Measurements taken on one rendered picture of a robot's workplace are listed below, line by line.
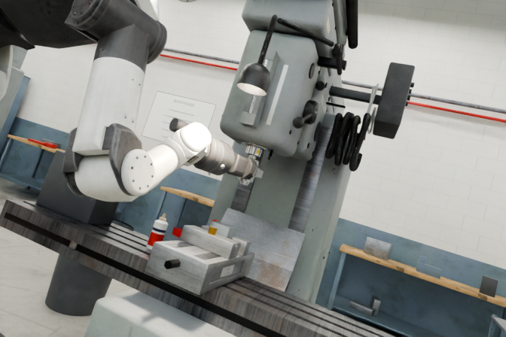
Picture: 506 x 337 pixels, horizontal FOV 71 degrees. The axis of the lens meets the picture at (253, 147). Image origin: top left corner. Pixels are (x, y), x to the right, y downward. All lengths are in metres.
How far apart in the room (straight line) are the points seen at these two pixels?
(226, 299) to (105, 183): 0.44
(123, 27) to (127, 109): 0.15
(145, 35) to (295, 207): 0.87
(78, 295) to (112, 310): 2.01
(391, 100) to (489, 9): 5.08
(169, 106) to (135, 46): 5.63
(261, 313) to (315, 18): 0.74
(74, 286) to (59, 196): 1.63
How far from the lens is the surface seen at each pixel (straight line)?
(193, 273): 0.84
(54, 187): 1.33
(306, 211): 1.34
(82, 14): 0.69
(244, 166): 0.94
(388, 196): 5.19
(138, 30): 0.70
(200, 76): 6.22
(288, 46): 1.00
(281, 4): 1.03
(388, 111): 1.22
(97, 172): 0.62
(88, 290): 2.90
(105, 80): 0.64
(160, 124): 6.28
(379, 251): 4.63
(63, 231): 1.17
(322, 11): 0.99
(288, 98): 0.94
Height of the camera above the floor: 1.18
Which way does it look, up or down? 7 degrees up
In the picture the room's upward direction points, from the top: 17 degrees clockwise
